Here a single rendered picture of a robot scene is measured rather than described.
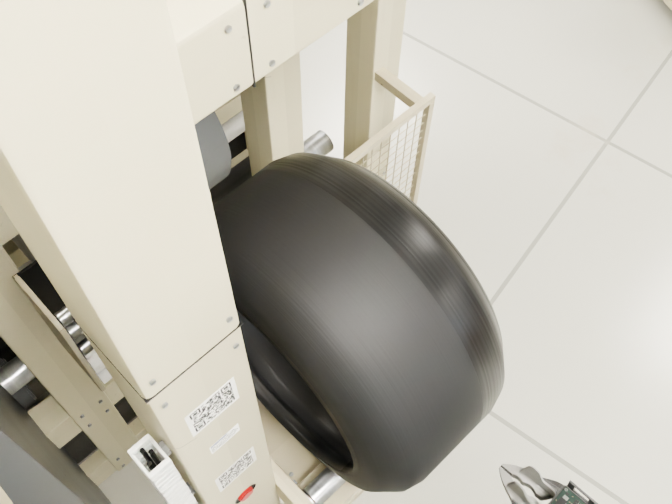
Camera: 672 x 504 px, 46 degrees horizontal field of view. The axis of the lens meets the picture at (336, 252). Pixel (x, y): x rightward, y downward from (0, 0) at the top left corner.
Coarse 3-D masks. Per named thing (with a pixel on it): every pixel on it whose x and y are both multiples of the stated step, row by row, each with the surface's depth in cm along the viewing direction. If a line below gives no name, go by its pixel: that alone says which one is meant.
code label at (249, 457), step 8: (248, 456) 122; (232, 464) 119; (240, 464) 122; (248, 464) 125; (224, 472) 119; (232, 472) 122; (240, 472) 125; (216, 480) 118; (224, 480) 121; (232, 480) 125; (224, 488) 124
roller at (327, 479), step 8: (328, 472) 152; (320, 480) 151; (328, 480) 151; (336, 480) 151; (344, 480) 153; (304, 488) 152; (312, 488) 150; (320, 488) 150; (328, 488) 151; (336, 488) 152; (312, 496) 150; (320, 496) 150; (328, 496) 151
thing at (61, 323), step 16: (32, 272) 143; (32, 288) 146; (48, 288) 150; (32, 304) 150; (48, 304) 153; (64, 304) 157; (48, 320) 140; (64, 320) 138; (64, 336) 138; (80, 336) 145; (80, 352) 145; (96, 368) 154; (96, 384) 159
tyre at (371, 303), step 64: (256, 192) 125; (320, 192) 119; (384, 192) 119; (256, 256) 114; (320, 256) 113; (384, 256) 113; (448, 256) 117; (256, 320) 115; (320, 320) 109; (384, 320) 111; (448, 320) 115; (256, 384) 153; (320, 384) 112; (384, 384) 110; (448, 384) 116; (320, 448) 145; (384, 448) 116; (448, 448) 125
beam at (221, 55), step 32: (192, 0) 93; (224, 0) 93; (256, 0) 95; (288, 0) 99; (320, 0) 104; (352, 0) 110; (192, 32) 91; (224, 32) 94; (256, 32) 99; (288, 32) 104; (320, 32) 109; (192, 64) 94; (224, 64) 98; (256, 64) 103; (192, 96) 98; (224, 96) 103
